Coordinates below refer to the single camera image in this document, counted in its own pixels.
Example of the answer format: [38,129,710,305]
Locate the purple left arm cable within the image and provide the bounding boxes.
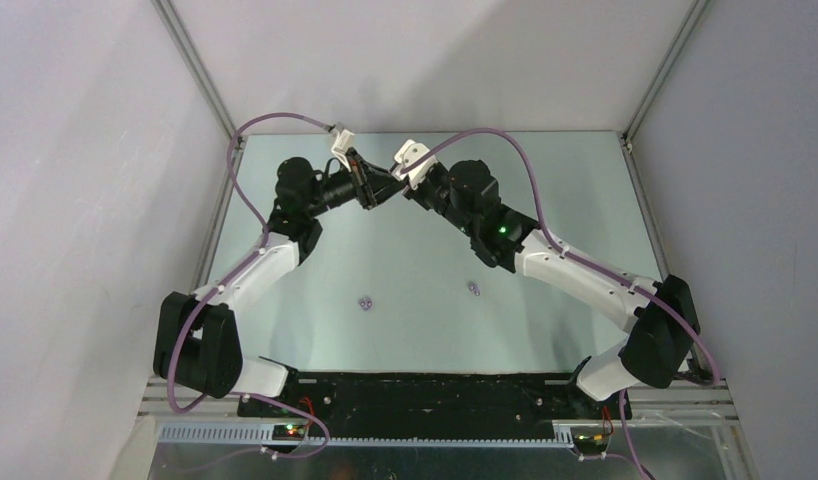
[166,112,337,460]

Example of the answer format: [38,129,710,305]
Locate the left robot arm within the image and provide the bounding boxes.
[153,149,406,417]

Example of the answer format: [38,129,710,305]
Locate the controller board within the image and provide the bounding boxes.
[272,424,308,442]
[573,434,609,457]

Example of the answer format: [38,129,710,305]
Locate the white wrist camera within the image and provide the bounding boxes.
[390,139,438,190]
[328,123,355,170]

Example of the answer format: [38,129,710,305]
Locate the right controller board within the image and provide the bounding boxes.
[573,434,609,457]

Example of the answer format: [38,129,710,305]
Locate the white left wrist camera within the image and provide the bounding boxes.
[328,123,355,170]

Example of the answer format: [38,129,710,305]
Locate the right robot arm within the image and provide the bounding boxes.
[395,159,700,418]

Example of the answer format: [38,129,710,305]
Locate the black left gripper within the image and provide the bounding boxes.
[305,148,406,218]

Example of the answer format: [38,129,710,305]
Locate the left controller board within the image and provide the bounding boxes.
[272,424,308,442]

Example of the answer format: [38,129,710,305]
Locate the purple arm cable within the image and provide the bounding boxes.
[398,127,723,480]
[166,112,337,460]

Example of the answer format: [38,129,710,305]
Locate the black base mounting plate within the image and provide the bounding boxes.
[237,371,632,441]

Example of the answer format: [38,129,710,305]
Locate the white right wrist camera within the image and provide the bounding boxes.
[390,139,438,190]

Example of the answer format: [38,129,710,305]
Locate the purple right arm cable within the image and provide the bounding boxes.
[398,127,723,480]

